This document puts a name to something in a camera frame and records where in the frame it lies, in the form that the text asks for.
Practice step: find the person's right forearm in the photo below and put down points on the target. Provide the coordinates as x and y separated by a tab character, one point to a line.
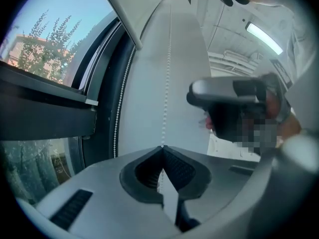
290	126

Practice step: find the dark-framed window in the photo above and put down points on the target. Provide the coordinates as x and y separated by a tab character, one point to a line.
45	101

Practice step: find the white ceiling ducts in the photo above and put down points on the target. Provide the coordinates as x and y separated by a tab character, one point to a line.
234	61

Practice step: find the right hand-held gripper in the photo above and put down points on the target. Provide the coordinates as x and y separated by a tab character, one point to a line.
224	118

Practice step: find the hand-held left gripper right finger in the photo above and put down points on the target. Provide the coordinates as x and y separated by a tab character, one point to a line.
224	173

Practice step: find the white roller window blind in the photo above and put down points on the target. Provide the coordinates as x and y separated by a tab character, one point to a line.
139	9

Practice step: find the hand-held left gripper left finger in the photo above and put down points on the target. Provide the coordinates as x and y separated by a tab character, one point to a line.
104	198

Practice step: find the green trees outside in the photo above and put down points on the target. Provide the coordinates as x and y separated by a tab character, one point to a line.
49	41

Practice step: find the person's grey paw-print shirt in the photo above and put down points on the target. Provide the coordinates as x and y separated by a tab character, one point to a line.
299	58

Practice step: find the person's right hand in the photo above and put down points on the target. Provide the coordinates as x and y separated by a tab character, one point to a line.
272	104

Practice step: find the long ceiling light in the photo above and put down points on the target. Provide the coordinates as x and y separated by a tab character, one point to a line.
264	37

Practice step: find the orange building outside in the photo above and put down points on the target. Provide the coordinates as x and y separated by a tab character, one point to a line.
17	51

